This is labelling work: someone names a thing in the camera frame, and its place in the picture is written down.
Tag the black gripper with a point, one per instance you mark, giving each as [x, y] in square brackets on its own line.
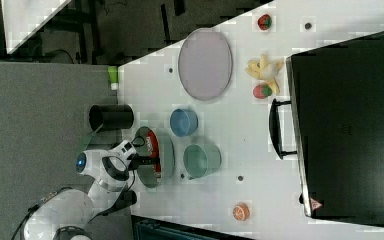
[138, 161]

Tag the red ketchup bottle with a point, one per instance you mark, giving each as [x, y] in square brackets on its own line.
[153, 149]

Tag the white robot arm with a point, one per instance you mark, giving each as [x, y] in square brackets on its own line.
[64, 214]

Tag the green oval strainer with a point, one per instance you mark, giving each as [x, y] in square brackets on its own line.
[166, 157]

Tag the black cylinder table leg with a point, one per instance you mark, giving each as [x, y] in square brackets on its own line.
[110, 117]

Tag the blue cup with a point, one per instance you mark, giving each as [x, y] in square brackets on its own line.
[183, 122]

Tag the green mug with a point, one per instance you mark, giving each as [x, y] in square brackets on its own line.
[201, 159]

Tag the dark blue crate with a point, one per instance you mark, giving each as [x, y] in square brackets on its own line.
[151, 229]

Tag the green white clamp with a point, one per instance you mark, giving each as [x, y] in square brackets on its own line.
[113, 77]

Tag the toy orange slice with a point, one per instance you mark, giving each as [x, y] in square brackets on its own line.
[241, 212]

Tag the grey oval plate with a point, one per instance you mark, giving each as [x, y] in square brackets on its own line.
[205, 64]

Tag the toy strawberry near banana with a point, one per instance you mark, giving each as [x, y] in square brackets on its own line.
[262, 91]

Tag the peeled toy banana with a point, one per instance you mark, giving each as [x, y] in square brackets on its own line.
[265, 70]

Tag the white board top left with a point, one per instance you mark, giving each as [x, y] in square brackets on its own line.
[23, 18]

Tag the toy strawberry at top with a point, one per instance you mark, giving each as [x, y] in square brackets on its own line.
[264, 22]

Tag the black oven appliance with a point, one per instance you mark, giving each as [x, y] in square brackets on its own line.
[337, 103]

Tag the black oven door handle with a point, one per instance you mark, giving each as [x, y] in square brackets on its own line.
[275, 128]

